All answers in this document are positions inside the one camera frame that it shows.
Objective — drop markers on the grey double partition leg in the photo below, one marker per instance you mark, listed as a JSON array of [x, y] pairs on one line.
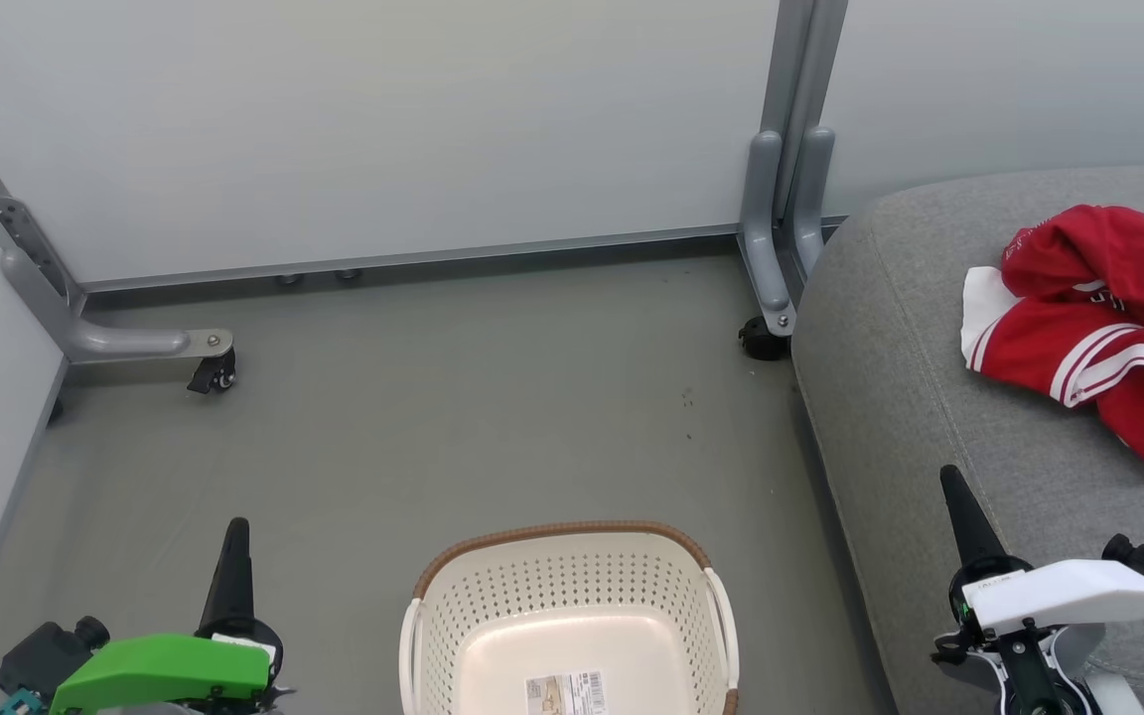
[[766, 218]]

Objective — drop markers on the small grey partition stud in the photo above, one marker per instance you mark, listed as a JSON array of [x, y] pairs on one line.
[[348, 274], [289, 279]]

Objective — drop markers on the grey fabric sofa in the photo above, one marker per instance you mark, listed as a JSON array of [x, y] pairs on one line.
[[929, 397]]

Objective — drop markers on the red and white jersey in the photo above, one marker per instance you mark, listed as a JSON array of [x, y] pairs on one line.
[[1098, 318]]

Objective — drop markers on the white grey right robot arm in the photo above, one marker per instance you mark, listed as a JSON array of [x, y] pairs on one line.
[[1059, 675]]

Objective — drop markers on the cream perforated laundry basket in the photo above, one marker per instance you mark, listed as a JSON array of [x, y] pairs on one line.
[[572, 596]]

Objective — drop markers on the black round caster wheel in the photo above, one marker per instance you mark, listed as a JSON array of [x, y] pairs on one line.
[[763, 340]]

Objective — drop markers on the printed label sticker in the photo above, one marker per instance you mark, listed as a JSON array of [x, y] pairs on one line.
[[564, 693]]

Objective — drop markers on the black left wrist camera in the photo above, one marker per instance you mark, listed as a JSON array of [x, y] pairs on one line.
[[46, 650]]

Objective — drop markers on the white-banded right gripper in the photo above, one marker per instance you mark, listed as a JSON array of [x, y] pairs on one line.
[[1069, 591]]

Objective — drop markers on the black caster with brake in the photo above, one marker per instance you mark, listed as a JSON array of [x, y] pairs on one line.
[[216, 374]]

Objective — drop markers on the grey single partition leg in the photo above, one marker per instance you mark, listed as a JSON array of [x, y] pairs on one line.
[[115, 343]]

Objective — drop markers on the grey partition bottom rail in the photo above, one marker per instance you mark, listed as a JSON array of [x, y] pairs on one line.
[[433, 257]]

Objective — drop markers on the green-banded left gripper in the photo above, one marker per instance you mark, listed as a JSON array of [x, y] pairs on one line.
[[160, 670]]

